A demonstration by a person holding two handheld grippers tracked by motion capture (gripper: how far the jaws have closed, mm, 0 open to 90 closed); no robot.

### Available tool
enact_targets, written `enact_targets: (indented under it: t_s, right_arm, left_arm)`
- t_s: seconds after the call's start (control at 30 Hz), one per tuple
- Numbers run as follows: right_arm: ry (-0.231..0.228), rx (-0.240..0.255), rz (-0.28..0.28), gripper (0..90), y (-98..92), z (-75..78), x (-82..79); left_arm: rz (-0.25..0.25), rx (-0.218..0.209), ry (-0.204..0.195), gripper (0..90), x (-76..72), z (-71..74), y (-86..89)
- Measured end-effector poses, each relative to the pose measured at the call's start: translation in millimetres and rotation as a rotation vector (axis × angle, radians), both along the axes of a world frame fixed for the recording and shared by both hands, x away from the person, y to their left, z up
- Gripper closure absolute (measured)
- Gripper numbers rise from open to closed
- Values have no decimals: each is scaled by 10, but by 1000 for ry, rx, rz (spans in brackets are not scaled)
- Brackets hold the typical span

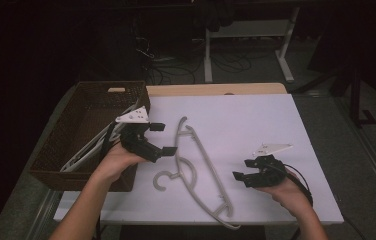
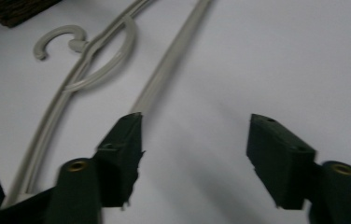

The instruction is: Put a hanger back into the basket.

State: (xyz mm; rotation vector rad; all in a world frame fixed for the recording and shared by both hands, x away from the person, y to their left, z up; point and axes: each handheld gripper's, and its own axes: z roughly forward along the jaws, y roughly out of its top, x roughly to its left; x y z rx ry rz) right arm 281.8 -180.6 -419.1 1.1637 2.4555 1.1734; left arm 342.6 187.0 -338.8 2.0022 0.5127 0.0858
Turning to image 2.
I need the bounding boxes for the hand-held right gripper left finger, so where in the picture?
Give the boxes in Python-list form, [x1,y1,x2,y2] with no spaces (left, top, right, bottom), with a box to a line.
[92,112,146,209]

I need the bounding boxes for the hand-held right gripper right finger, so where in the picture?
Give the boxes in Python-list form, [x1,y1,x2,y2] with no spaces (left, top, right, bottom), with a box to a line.
[246,113,317,211]

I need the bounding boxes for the grey plastic clothes hanger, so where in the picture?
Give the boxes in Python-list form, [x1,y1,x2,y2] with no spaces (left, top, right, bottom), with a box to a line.
[0,0,215,209]

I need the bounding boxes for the brown wicker basket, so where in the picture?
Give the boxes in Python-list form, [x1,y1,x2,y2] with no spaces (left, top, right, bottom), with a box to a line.
[0,0,63,28]

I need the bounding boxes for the white table mat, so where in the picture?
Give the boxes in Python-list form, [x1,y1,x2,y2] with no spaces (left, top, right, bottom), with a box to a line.
[0,0,351,224]

